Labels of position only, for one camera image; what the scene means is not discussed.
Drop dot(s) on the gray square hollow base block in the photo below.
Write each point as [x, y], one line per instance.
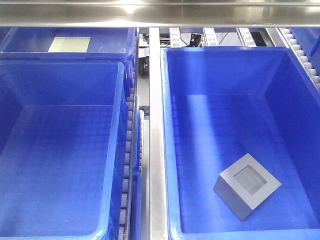
[244, 185]

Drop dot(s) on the white label sheet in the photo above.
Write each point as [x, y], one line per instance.
[69, 45]

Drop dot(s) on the large blue target bin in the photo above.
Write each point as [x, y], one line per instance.
[221, 103]

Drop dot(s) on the blue bin front left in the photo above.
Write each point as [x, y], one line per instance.
[63, 129]

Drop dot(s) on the blue bin back left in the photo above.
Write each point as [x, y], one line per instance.
[34, 42]

